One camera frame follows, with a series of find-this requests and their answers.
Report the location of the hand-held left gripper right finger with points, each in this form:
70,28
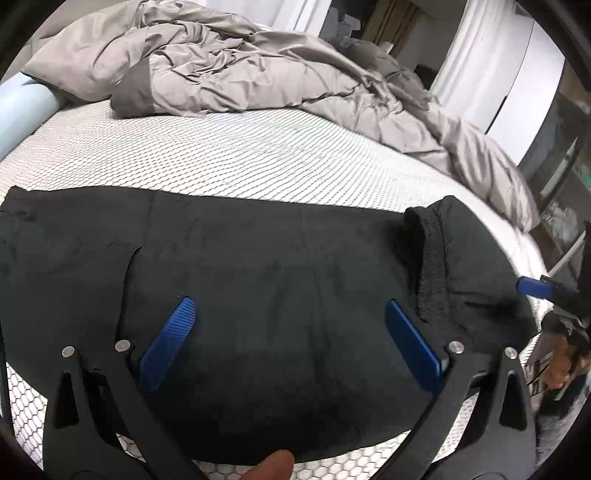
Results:
411,346

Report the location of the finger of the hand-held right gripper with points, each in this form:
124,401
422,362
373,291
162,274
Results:
533,287

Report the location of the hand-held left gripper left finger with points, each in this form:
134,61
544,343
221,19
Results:
168,337

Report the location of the black pants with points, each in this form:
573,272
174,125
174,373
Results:
277,277

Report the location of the person's right hand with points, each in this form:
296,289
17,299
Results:
559,362

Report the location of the person's left hand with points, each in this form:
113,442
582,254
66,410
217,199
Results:
270,468

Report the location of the white wardrobe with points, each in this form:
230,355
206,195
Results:
531,97

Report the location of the white honeycomb pattern mattress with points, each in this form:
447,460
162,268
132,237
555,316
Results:
277,152

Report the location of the narrow white curtain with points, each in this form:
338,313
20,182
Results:
480,60

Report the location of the dark grey pillow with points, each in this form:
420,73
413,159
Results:
383,64

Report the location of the light blue pillow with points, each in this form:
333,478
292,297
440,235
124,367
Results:
23,110

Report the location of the grey duvet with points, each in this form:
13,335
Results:
258,69

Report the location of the brown curtain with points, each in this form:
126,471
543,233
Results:
392,16

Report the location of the wide white curtain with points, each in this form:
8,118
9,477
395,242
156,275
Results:
295,11

